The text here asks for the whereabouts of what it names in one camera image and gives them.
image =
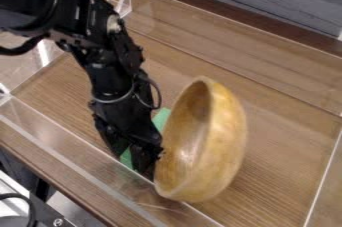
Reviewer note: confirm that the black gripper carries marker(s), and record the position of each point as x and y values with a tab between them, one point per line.
122	102

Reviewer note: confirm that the clear acrylic corner bracket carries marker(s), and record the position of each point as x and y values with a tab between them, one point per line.
123	2

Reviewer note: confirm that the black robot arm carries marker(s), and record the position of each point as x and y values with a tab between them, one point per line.
87	28

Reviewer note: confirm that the brown wooden bowl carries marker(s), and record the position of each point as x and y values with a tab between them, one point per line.
203	144

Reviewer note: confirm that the green rectangular block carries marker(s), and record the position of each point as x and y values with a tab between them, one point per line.
152	136

